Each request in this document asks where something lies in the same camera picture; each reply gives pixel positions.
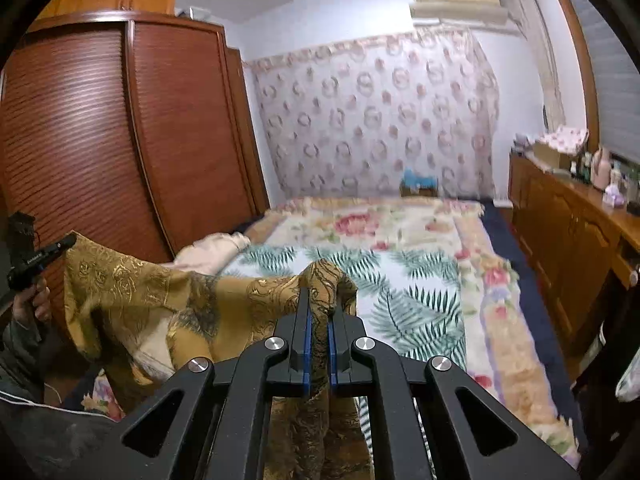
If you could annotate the brown louvered wooden wardrobe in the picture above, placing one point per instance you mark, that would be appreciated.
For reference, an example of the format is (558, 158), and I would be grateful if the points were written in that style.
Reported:
(131, 128)

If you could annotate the beige folded garment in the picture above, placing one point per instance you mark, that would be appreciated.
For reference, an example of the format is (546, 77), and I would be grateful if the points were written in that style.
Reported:
(210, 254)

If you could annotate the mustard paisley patterned cloth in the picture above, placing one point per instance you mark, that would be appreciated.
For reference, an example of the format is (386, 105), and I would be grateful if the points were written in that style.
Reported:
(142, 321)

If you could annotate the wall air conditioner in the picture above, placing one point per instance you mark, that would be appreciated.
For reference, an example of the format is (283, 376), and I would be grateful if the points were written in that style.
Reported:
(485, 11)

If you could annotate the person's left hand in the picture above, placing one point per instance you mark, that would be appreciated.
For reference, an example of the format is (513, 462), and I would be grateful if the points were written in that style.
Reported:
(32, 304)

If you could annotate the wooden sideboard cabinet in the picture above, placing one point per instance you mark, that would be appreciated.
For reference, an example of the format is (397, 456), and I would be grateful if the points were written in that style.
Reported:
(585, 254)

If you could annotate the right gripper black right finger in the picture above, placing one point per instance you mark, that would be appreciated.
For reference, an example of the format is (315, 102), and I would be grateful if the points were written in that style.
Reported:
(431, 420)

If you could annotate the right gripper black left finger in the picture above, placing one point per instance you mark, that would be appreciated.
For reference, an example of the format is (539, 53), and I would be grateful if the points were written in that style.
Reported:
(210, 420)

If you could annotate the floral cardboard box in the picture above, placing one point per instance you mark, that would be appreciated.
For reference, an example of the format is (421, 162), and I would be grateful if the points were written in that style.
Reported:
(559, 149)

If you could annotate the floral blanket on bed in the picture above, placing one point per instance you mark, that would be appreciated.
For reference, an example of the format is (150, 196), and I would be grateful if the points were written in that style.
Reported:
(500, 350)

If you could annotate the palm leaf print bedsheet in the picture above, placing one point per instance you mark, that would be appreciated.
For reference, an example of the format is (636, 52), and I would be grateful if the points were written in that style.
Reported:
(410, 300)

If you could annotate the pink bottle on sideboard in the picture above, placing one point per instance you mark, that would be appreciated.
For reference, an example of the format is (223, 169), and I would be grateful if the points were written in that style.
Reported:
(601, 169)

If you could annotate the blue box behind bed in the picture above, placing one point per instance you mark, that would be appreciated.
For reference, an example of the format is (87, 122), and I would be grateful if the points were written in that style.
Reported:
(413, 184)

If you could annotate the pink floral lace curtain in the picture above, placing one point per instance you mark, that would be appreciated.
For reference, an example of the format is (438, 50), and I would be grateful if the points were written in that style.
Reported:
(351, 118)

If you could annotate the navy blue mattress edge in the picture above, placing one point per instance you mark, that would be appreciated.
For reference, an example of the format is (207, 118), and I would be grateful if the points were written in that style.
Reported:
(539, 322)

